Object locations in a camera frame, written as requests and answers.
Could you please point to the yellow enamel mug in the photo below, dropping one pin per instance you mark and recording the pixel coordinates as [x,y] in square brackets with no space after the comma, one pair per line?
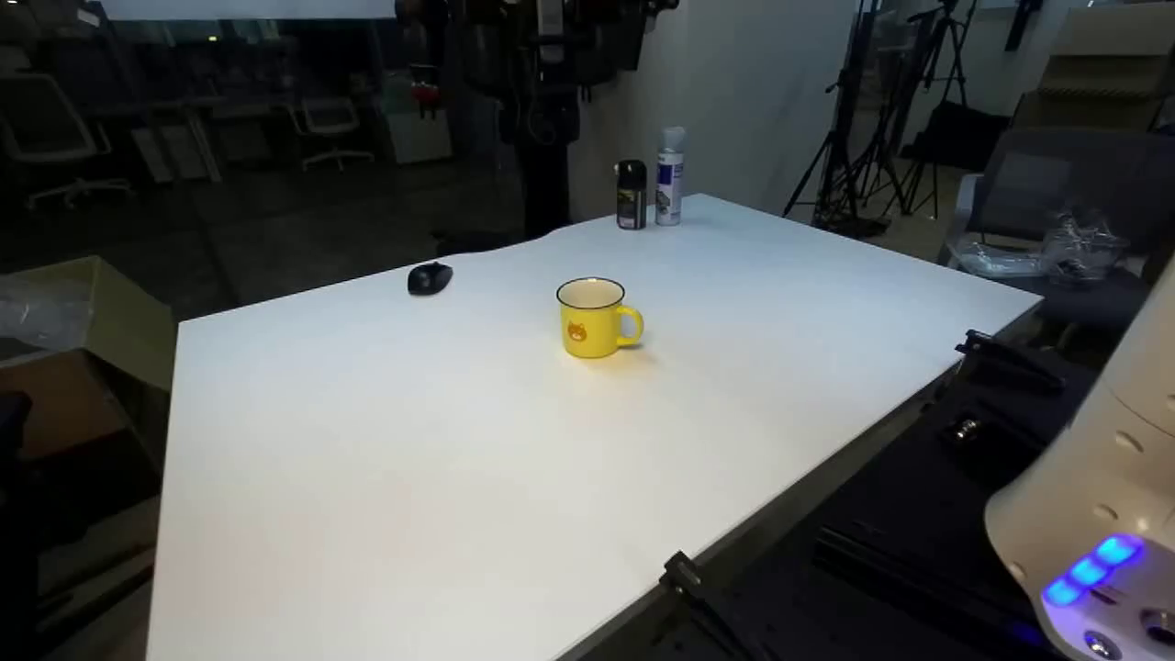
[595,315]

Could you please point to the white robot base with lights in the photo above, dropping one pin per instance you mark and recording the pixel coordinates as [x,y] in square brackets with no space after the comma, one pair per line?
[1090,528]

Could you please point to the black computer mouse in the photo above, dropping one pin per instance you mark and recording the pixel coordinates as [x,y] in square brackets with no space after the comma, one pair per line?
[426,280]

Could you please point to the white spray bottle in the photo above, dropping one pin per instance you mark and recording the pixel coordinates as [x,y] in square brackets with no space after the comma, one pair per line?
[669,173]

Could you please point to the black table clamp front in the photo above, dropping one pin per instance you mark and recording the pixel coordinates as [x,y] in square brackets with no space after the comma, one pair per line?
[685,576]

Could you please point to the black table clamp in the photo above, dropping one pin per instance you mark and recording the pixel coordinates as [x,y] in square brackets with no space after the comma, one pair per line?
[993,362]
[685,576]

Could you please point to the white office chair back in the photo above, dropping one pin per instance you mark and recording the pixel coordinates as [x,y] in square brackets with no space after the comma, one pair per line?
[329,117]

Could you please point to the white office chair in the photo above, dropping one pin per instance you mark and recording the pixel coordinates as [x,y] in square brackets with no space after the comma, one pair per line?
[329,117]
[42,124]

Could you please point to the black table clamp right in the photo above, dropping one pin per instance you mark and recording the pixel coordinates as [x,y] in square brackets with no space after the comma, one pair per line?
[993,362]

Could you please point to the black tripod stand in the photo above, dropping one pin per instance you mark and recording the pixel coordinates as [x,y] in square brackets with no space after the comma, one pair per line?
[849,186]

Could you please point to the grey office chair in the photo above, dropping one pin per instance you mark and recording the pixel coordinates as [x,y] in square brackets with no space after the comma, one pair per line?
[1035,173]

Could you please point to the clear plastic bag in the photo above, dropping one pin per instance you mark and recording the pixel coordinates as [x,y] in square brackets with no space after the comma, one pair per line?
[1073,246]

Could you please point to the cardboard box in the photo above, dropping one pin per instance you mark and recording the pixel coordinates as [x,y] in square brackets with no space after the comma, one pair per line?
[92,350]

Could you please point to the white office chair left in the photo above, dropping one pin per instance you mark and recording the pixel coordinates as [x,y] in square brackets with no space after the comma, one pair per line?
[42,124]

